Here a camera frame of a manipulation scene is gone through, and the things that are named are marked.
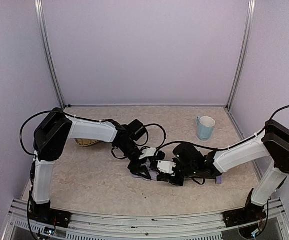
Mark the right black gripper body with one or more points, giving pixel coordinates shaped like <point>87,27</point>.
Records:
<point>168,177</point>

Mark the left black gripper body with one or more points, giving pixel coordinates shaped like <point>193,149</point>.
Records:
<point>139,166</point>

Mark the lilac folding umbrella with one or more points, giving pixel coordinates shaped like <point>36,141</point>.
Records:
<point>154,175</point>

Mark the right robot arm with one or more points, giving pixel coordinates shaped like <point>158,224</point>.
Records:
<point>271,142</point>

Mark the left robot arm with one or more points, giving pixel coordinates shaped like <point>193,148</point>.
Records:
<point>51,139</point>

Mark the woven bamboo tray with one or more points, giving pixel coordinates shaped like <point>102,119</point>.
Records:
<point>86,142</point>

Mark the light blue ceramic mug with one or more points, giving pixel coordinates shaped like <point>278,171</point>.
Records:
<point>205,127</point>

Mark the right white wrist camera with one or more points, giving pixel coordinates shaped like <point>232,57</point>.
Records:
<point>166,167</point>

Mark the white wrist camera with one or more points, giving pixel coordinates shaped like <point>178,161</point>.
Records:
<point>147,153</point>
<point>166,167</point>

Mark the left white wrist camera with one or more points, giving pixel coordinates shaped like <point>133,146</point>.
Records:
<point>147,153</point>

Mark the front aluminium rail base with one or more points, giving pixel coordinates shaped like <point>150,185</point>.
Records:
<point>96,226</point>

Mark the left aluminium frame post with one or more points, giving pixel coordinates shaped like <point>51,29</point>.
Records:
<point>48,53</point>

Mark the aluminium frame post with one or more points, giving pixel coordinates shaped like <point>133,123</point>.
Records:
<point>243,53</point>
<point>48,53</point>

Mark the right aluminium frame post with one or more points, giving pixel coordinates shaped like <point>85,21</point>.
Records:
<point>243,53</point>

